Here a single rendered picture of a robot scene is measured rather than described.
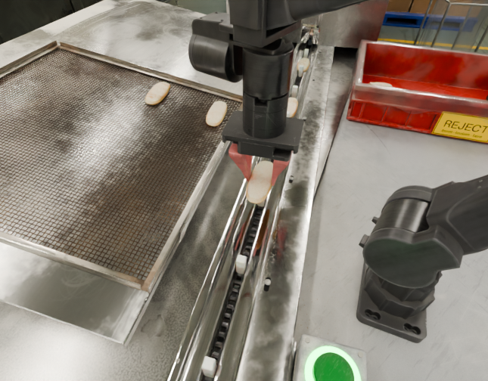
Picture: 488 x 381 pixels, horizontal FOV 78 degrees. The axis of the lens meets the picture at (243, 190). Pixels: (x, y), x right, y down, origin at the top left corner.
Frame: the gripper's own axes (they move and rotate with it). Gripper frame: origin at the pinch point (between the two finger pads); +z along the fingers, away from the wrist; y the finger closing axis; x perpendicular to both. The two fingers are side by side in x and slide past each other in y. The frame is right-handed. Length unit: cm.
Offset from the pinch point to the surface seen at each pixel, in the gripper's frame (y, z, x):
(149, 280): 10.4, 3.9, 18.7
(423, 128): -33, 9, -38
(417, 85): -35, 10, -64
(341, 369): -13.5, 2.4, 23.4
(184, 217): 10.2, 3.8, 7.8
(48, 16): 165, 23, -137
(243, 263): -0.3, 6.1, 12.0
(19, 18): 165, 19, -116
